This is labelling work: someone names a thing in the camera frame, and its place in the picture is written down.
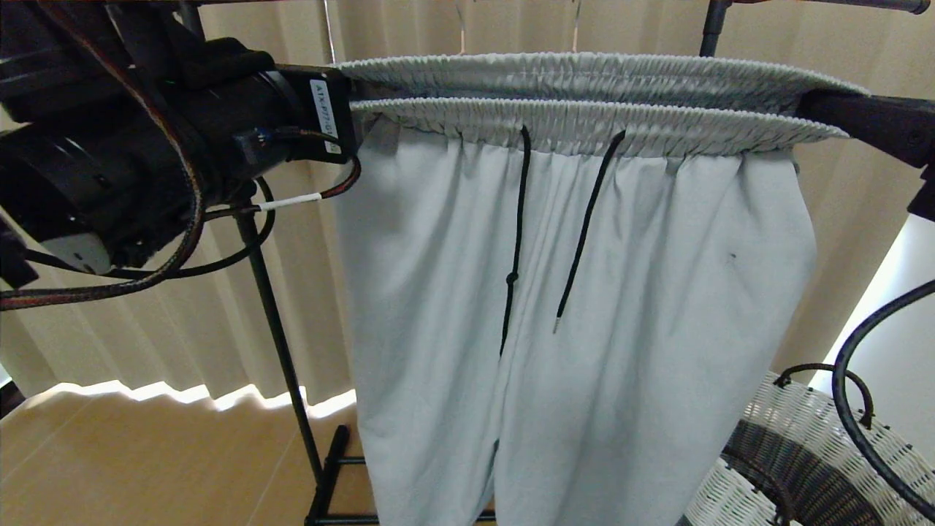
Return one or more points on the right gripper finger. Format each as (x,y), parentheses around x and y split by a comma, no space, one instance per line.
(876,120)

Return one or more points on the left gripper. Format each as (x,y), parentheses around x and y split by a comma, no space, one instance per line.
(292,117)

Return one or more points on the pink clothes hanger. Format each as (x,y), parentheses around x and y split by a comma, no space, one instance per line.
(577,25)

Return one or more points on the pale grey shorts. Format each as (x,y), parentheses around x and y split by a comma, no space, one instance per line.
(621,292)

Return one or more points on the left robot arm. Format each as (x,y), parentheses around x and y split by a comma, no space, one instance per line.
(88,161)

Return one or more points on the black clothes rack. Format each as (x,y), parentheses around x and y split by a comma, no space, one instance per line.
(283,351)

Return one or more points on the white laundry basket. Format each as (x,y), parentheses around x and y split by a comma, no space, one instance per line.
(803,424)

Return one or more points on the beige curtain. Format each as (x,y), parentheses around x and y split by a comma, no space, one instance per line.
(182,329)

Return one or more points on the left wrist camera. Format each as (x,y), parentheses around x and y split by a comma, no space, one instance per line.
(226,58)

